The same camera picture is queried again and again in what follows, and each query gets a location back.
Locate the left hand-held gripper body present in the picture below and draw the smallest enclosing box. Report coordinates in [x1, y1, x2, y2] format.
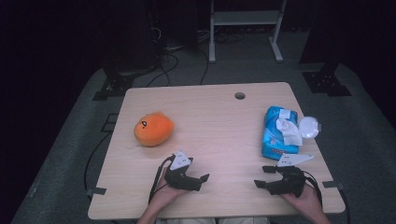
[163, 150, 202, 191]

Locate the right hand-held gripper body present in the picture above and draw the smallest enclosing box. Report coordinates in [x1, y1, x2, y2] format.
[265, 153, 315, 199]

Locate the blue wet wipes pack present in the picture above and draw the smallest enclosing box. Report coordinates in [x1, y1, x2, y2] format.
[261, 105, 322, 161]

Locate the white wet wipe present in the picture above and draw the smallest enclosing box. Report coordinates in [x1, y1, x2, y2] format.
[275, 117, 304, 147]

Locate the orange plush toy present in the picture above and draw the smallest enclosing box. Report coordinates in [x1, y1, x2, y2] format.
[134, 111, 176, 147]

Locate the person's left hand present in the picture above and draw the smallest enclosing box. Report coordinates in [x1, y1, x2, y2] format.
[152, 168, 191, 213]

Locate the person's right hand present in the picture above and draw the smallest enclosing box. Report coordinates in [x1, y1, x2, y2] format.
[279, 183, 322, 216]

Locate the grey tape strip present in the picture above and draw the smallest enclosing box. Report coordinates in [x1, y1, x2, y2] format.
[321, 180, 346, 191]
[86, 186, 107, 197]

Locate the black stand base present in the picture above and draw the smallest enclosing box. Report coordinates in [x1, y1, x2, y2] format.
[92, 65, 157, 102]
[302, 63, 353, 98]

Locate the white metal stand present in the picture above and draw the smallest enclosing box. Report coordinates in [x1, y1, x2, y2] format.
[208, 0, 289, 64]

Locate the right hand-held gripper cable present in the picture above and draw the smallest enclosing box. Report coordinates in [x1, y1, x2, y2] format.
[299, 169, 323, 206]

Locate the hand-held gripper cable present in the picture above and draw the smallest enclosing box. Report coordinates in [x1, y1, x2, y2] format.
[299, 169, 323, 206]
[148, 154, 176, 205]

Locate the left hand-held gripper cable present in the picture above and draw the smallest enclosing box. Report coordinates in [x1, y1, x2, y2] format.
[148, 154, 176, 205]

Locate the black floor cable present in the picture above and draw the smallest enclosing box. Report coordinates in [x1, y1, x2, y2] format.
[146, 53, 180, 89]
[198, 49, 210, 86]
[82, 132, 113, 202]
[338, 189, 352, 224]

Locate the bundle of floor cables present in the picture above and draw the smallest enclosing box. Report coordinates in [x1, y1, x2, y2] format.
[197, 28, 247, 45]

